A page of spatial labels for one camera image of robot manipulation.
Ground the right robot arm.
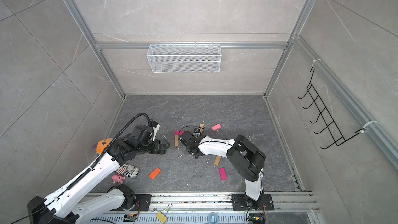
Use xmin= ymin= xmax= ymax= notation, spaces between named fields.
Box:
xmin=179 ymin=131 xmax=266 ymax=210

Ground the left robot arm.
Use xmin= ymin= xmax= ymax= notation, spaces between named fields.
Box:
xmin=27 ymin=113 xmax=170 ymax=224

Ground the orange block lower left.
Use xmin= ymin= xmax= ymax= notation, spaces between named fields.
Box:
xmin=149 ymin=168 xmax=162 ymax=180

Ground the light pink block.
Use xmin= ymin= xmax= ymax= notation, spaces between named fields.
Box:
xmin=211 ymin=124 xmax=221 ymax=131

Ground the pink pig toy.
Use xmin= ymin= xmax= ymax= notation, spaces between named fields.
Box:
xmin=112 ymin=175 xmax=125 ymax=184

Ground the orange plush toy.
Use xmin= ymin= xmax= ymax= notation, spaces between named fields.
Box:
xmin=92 ymin=138 xmax=112 ymax=155

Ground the yellow tag with clip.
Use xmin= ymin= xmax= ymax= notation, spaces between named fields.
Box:
xmin=156 ymin=203 xmax=173 ymax=224

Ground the tape roll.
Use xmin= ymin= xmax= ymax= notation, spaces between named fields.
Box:
xmin=208 ymin=212 xmax=219 ymax=224

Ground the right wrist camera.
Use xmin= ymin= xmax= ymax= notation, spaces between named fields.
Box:
xmin=193 ymin=127 xmax=202 ymax=138

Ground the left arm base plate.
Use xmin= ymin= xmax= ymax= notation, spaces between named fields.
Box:
xmin=112 ymin=194 xmax=152 ymax=212

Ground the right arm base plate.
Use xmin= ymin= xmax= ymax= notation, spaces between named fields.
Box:
xmin=231 ymin=194 xmax=275 ymax=211

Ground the white wire mesh basket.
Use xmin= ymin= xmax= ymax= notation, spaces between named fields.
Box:
xmin=147 ymin=44 xmax=222 ymax=73

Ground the black wire hook rack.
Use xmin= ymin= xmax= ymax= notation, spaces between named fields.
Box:
xmin=297 ymin=67 xmax=365 ymax=150

